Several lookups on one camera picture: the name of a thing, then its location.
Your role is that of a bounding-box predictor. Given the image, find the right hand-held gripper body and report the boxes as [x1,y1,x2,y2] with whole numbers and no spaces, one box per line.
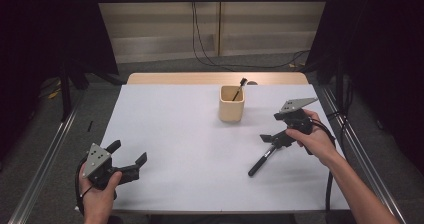
[273,97,319,142]

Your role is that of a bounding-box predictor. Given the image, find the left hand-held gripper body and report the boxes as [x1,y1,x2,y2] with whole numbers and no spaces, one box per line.
[82,142,140,200]

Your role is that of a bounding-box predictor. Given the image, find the large black makeup brush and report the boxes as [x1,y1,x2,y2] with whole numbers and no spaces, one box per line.
[247,145,278,178]

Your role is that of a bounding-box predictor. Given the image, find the beige square cup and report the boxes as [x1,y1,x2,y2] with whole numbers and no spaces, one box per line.
[218,85,246,124]

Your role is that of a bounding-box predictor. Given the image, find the thin black eyebrow brush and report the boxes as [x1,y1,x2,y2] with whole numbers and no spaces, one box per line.
[232,77,248,102]

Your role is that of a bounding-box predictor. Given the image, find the person's right hand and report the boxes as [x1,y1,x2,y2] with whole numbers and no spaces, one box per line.
[285,108,338,167]

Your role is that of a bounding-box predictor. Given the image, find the person's left hand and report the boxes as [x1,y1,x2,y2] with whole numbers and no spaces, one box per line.
[79,170,123,220]

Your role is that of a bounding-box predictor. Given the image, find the white table sheet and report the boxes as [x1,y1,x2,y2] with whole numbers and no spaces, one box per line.
[99,83,351,215]

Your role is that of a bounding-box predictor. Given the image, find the wooden table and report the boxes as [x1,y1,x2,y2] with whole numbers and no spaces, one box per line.
[126,71,310,86]

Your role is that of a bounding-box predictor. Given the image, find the black curtain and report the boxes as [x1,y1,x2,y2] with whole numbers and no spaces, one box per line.
[304,0,424,175]
[0,0,120,162]

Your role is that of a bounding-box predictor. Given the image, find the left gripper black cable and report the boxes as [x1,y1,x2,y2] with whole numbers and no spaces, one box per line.
[74,156,89,216]

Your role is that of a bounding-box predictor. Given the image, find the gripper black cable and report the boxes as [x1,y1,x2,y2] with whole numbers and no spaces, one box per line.
[74,156,89,216]
[309,118,338,215]

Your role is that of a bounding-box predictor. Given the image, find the metal floor rail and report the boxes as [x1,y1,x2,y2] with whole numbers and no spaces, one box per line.
[8,90,85,224]
[319,85,408,224]

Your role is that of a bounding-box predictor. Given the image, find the black stand post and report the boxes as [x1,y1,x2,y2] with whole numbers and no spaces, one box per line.
[59,62,73,123]
[334,59,345,118]

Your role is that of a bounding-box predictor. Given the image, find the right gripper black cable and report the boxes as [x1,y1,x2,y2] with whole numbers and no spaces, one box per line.
[309,118,338,215]

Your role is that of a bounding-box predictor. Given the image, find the black wall cable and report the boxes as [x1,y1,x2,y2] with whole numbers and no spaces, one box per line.
[191,0,311,70]
[193,0,234,72]

